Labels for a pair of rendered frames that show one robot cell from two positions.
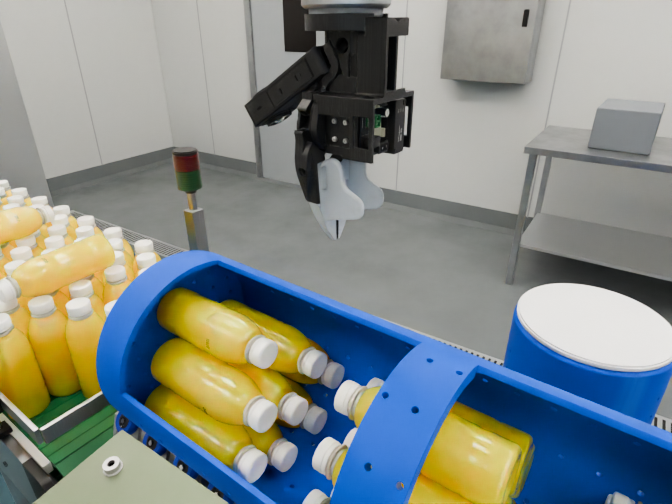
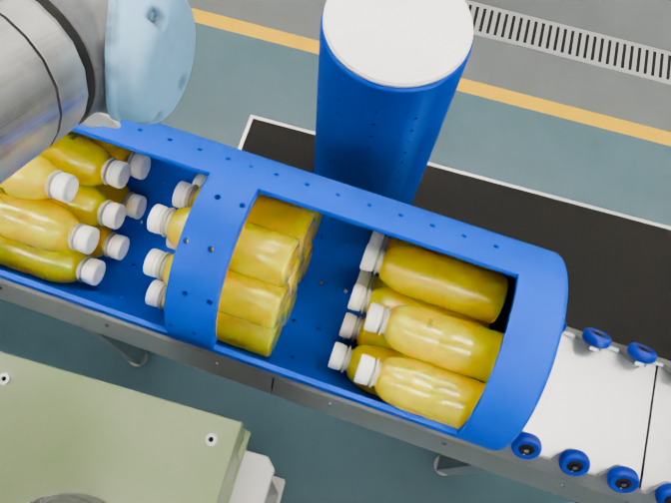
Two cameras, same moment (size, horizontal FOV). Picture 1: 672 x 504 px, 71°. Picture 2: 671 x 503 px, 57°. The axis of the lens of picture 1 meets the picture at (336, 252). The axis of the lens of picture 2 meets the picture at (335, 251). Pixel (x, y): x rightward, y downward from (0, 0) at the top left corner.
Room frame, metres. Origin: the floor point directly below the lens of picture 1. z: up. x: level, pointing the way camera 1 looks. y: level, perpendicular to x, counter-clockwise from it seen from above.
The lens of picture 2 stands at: (0.03, -0.10, 1.93)
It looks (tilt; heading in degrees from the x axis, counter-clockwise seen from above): 69 degrees down; 335
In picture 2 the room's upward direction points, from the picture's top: 9 degrees clockwise
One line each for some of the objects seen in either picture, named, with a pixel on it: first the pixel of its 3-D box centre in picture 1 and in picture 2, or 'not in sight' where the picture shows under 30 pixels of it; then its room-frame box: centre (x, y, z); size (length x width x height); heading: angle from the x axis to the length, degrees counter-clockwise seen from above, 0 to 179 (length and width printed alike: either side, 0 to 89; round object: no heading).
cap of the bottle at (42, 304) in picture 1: (41, 304); not in sight; (0.71, 0.53, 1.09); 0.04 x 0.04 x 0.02
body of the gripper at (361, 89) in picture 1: (353, 89); not in sight; (0.44, -0.02, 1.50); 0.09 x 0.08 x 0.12; 54
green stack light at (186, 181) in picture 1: (188, 178); not in sight; (1.16, 0.38, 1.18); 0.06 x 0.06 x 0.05
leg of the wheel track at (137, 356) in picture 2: not in sight; (109, 333); (0.55, 0.27, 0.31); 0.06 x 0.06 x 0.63; 54
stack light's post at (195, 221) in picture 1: (217, 370); not in sight; (1.16, 0.38, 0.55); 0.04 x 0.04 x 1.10; 54
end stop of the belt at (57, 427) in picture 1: (153, 367); not in sight; (0.69, 0.34, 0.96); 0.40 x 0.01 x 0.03; 144
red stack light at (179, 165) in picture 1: (186, 161); not in sight; (1.16, 0.38, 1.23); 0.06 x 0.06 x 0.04
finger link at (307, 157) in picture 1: (317, 156); not in sight; (0.44, 0.02, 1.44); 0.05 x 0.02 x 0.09; 144
